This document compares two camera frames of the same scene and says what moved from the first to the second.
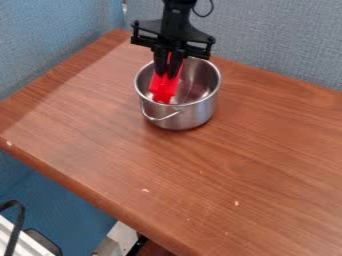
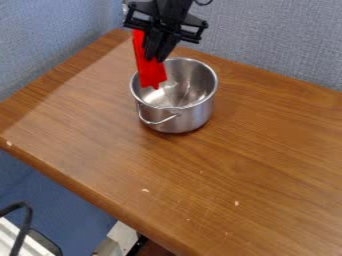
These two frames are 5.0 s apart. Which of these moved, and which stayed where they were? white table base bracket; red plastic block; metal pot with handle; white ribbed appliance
Moved: red plastic block
Stayed: white ribbed appliance; white table base bracket; metal pot with handle
